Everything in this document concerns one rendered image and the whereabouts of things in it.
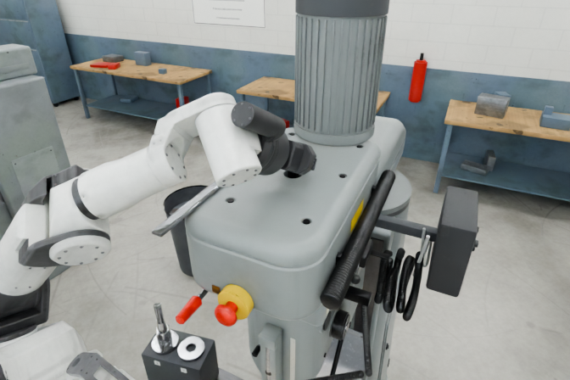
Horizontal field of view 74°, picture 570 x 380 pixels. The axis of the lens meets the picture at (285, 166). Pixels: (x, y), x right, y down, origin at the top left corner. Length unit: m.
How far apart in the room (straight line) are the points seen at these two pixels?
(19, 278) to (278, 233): 0.40
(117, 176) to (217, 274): 0.24
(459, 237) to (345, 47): 0.51
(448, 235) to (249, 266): 0.53
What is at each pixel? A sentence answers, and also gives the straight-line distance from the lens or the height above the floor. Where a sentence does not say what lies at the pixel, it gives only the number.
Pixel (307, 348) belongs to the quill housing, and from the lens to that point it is 0.94.
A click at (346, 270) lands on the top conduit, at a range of 0.66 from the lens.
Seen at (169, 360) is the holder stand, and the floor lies 1.09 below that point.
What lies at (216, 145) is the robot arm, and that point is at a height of 2.05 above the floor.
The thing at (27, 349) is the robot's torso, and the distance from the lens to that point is 0.84.
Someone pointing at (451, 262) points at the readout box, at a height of 1.62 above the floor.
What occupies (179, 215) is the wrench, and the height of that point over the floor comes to 1.90.
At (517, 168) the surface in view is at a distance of 5.05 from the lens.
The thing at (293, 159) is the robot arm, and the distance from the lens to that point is 0.64.
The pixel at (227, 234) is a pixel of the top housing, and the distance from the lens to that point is 0.61.
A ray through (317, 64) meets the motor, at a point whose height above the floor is 2.07.
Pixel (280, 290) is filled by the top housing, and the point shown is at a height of 1.81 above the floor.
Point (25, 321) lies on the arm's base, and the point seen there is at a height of 1.69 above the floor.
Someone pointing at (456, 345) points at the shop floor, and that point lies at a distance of 3.04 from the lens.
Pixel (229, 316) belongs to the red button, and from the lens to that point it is 0.64.
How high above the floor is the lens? 2.25
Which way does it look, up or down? 28 degrees down
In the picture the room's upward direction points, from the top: straight up
